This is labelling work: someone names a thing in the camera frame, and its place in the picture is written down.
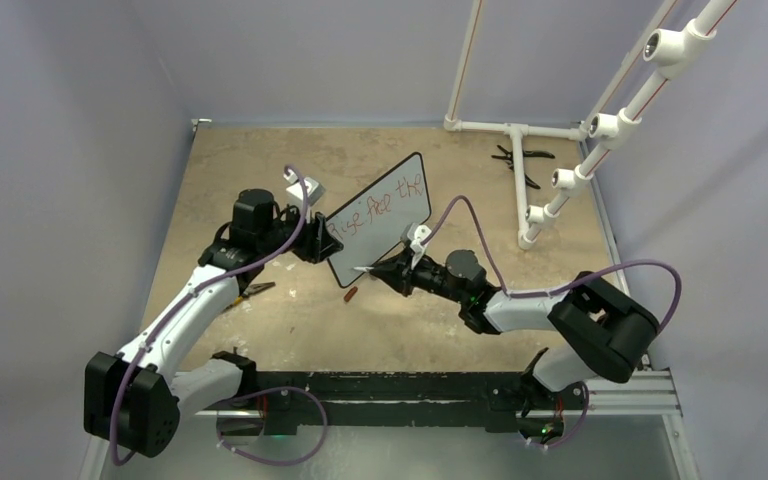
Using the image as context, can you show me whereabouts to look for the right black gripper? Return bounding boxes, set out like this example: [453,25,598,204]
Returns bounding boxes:
[372,246,468,305]

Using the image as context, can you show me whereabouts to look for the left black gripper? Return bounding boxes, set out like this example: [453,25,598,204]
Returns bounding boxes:
[258,201,341,263]

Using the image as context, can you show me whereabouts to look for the small black-framed whiteboard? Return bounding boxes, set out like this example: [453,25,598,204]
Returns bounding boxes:
[326,152,432,288]

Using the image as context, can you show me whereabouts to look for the red marker cap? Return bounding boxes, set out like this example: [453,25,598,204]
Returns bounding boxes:
[343,286,358,303]

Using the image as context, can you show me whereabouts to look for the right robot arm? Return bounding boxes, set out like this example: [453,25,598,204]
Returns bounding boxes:
[364,250,660,407]

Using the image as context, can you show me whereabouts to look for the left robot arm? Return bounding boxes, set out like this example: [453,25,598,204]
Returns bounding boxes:
[83,180,342,466]

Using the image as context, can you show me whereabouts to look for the black pliers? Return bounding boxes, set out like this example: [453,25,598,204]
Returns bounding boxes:
[490,144,556,191]

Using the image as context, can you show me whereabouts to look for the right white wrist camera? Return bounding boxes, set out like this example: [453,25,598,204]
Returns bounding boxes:
[401,223,432,270]

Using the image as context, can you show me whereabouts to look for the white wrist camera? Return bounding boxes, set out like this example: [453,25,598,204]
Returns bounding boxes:
[283,170,326,211]
[401,223,432,270]

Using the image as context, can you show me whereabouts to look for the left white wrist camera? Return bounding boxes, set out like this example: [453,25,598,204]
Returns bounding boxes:
[283,170,326,211]

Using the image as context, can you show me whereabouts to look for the yellow-handled pliers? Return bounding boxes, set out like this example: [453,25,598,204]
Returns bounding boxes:
[223,282,276,312]

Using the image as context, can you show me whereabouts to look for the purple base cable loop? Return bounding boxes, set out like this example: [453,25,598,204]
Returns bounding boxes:
[216,387,329,467]

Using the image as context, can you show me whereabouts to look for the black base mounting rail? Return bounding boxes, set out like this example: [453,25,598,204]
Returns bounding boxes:
[253,371,585,435]

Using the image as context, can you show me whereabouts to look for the aluminium extrusion frame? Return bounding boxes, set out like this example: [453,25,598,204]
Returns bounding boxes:
[81,370,698,479]

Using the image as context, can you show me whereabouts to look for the white PVC pipe frame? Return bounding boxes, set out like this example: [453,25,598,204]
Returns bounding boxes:
[443,1,736,250]

